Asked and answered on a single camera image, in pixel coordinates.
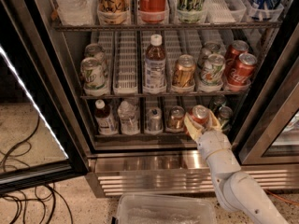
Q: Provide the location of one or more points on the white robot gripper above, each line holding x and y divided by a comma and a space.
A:
212, 144

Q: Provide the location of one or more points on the red coke can front bottom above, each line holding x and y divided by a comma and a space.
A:
197, 117

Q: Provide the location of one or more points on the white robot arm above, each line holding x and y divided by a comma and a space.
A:
235, 189

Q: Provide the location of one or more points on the green can front bottom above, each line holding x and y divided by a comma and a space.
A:
225, 114

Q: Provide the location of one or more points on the green can rear bottom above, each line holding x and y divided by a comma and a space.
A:
216, 102

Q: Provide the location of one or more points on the gold can bottom shelf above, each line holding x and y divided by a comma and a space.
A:
176, 117

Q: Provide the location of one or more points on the gold can shelf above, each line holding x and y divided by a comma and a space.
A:
176, 117
184, 71

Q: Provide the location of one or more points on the silver can bottom shelf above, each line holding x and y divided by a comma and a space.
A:
154, 119

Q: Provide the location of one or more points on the white green can front right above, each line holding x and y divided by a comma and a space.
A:
212, 69

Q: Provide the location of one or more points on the white green can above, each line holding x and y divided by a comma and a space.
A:
209, 48
212, 69

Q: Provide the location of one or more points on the gold can middle shelf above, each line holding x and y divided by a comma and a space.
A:
184, 71

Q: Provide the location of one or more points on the red coke can front middle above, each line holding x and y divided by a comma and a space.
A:
242, 69

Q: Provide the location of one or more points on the clear water bottle bottom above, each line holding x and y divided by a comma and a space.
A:
128, 119

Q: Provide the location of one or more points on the clear water bottle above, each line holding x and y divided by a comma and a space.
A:
76, 12
128, 119

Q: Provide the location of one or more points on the white green can rear right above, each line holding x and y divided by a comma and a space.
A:
209, 48

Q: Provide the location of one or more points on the red coke can rear middle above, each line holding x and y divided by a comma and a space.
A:
233, 51

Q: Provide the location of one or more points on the stainless steel fridge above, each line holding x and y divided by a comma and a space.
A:
168, 162

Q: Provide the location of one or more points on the empty white shelf tray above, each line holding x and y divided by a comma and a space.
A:
125, 78

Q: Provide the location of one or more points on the brown tea bottle bottom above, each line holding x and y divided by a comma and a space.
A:
105, 118

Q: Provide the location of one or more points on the brown tea bottle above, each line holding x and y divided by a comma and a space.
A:
154, 66
105, 118

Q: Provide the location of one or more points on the green LaCroix can top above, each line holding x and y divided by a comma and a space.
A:
189, 11

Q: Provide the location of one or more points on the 7up can front left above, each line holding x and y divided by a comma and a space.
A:
93, 75

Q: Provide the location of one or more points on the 7up can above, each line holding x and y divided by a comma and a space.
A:
93, 75
98, 52

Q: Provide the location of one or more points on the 7up can rear left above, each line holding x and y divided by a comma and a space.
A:
98, 52

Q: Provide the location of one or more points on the red coke can top shelf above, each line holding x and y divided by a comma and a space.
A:
152, 11

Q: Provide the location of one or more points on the orange LaCroix can top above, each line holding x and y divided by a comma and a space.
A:
112, 11

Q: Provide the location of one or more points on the open glass fridge door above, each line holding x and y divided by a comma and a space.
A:
22, 62

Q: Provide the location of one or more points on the brown tea bottle middle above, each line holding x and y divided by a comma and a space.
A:
154, 66

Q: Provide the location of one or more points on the clear plastic bin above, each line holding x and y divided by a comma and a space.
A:
163, 209

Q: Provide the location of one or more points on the blue packaged drink top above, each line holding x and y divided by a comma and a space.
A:
263, 10

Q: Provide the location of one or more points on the clear water bottle top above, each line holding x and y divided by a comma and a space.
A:
76, 12

